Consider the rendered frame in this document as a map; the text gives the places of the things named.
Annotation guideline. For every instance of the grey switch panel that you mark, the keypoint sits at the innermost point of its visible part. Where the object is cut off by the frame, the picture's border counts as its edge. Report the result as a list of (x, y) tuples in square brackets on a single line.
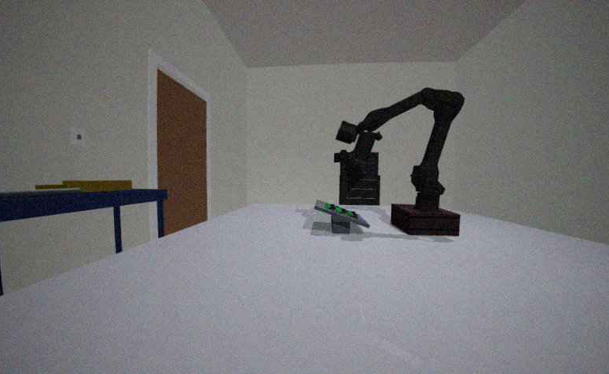
[(340, 217)]

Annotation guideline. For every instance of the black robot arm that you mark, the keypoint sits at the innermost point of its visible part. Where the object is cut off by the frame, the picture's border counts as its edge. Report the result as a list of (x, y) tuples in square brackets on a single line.
[(446, 106)]

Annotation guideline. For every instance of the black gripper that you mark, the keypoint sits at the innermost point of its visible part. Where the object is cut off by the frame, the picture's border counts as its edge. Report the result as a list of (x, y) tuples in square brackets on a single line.
[(356, 168)]

